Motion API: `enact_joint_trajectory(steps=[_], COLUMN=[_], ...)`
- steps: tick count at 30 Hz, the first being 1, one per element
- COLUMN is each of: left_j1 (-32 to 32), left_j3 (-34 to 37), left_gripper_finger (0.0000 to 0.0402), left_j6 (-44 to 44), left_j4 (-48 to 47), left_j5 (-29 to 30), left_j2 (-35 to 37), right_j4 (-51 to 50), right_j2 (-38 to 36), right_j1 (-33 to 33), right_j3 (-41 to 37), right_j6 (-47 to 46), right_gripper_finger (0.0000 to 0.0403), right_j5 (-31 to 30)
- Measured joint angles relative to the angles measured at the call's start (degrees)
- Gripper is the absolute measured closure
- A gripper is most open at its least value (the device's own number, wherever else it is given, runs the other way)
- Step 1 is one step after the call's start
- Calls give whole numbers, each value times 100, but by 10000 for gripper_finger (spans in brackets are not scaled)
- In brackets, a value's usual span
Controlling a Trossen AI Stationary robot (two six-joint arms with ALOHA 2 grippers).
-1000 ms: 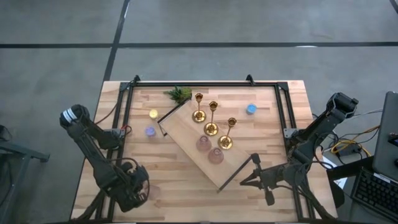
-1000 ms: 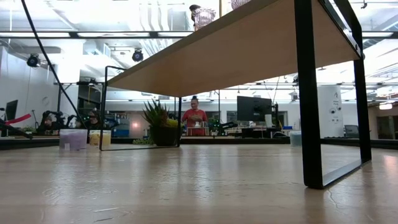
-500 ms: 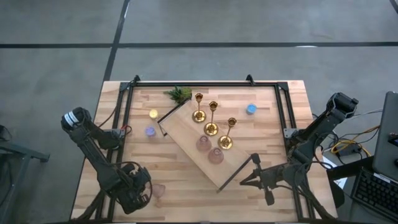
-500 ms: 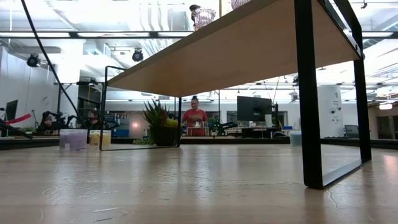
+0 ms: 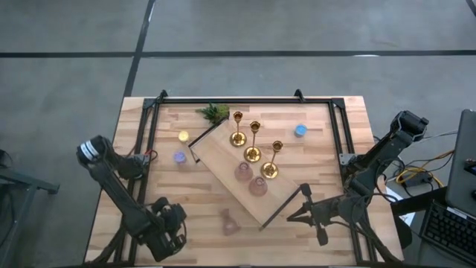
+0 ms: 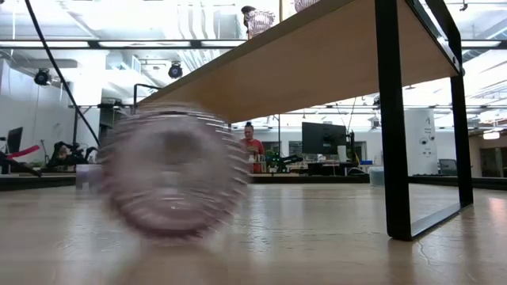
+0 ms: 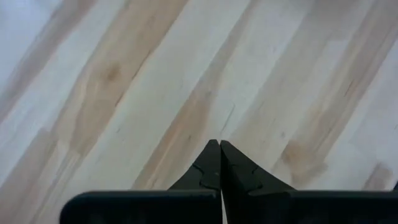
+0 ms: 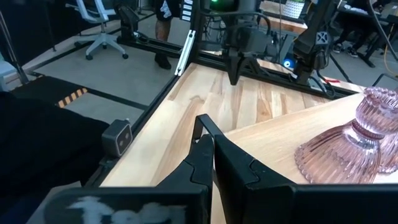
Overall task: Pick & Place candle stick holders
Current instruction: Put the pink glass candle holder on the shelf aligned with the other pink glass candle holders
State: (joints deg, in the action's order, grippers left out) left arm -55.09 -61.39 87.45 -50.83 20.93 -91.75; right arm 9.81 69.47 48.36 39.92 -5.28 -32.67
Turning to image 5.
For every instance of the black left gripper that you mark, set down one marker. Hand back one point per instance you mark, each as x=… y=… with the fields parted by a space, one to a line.
x=169 y=231

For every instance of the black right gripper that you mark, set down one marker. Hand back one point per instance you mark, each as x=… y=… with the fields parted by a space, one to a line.
x=334 y=210

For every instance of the pink glass vase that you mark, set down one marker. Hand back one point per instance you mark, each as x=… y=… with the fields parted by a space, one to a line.
x=257 y=187
x=228 y=224
x=243 y=172

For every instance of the gold candlestick holder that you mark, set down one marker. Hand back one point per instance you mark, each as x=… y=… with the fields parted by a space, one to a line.
x=252 y=154
x=238 y=139
x=269 y=170

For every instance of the wooden shelf riser black legs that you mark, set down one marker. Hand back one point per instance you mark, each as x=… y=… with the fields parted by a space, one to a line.
x=219 y=160

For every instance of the yellow candle jar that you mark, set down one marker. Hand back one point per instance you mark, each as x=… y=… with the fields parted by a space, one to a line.
x=183 y=136

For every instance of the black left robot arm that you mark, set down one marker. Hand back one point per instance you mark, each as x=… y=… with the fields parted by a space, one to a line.
x=111 y=182

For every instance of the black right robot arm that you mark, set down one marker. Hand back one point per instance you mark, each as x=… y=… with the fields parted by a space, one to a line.
x=383 y=149

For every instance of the white paper sheet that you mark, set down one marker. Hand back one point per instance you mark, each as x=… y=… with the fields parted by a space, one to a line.
x=391 y=194

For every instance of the black power adapter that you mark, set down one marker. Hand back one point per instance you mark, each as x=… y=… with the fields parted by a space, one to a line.
x=418 y=180

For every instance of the potted green succulent plant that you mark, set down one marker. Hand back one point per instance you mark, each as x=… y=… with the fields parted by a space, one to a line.
x=215 y=112

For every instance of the black keyboard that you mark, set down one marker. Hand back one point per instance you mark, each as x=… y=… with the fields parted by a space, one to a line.
x=446 y=231

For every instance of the grey metal stand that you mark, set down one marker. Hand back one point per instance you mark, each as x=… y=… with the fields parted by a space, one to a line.
x=33 y=184

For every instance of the grey laptop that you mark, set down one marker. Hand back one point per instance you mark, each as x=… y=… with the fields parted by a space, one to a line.
x=463 y=167

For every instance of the black aluminium table frame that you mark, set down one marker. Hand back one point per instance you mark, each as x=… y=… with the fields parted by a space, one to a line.
x=241 y=100

